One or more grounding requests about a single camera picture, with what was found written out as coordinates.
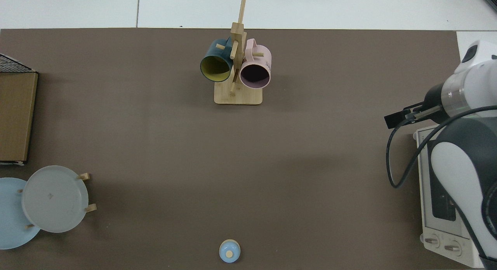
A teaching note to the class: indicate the light blue plate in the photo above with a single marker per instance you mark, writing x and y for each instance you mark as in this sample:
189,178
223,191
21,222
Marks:
11,223

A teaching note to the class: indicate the wooden cup stand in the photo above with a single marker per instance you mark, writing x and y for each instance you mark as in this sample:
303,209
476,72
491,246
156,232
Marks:
242,97

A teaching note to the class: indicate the dark teal cup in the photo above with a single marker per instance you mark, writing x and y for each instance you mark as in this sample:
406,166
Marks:
209,52

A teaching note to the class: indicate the pale toaster oven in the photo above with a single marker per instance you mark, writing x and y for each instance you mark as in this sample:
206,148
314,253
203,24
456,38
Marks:
437,233

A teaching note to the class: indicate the brown table cloth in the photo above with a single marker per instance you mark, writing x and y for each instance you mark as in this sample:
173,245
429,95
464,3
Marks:
174,146

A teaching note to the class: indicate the grey plate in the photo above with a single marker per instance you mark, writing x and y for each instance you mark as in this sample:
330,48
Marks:
54,200

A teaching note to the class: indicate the wooden plate rack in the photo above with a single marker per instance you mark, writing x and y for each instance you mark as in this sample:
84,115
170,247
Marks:
86,176

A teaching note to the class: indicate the pink cup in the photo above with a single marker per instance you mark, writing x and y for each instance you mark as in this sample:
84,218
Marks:
265,56

